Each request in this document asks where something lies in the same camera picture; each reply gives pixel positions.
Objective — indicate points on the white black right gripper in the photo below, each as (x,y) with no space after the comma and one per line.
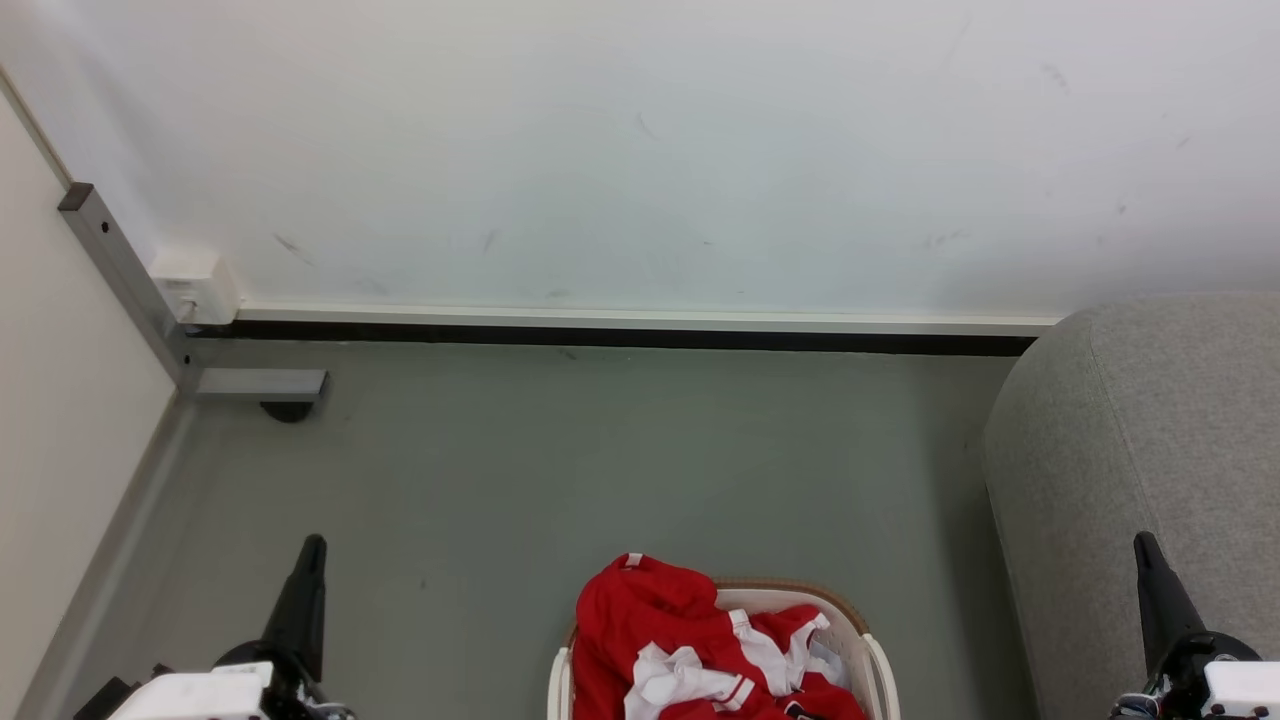
(1235,690)

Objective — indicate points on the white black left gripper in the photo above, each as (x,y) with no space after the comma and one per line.
(200,695)

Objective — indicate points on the white plastic laundry basket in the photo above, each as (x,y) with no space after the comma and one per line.
(880,672)

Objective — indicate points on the grey fabric sofa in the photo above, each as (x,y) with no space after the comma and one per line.
(1150,420)

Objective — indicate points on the black round foot pad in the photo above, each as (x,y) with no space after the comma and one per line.
(288,411)

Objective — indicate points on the red and white jersey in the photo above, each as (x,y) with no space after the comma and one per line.
(640,620)

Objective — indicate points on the white and black baseboard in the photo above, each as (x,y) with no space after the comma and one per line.
(600,328)

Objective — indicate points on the grey metal frame post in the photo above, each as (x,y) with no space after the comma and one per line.
(120,262)

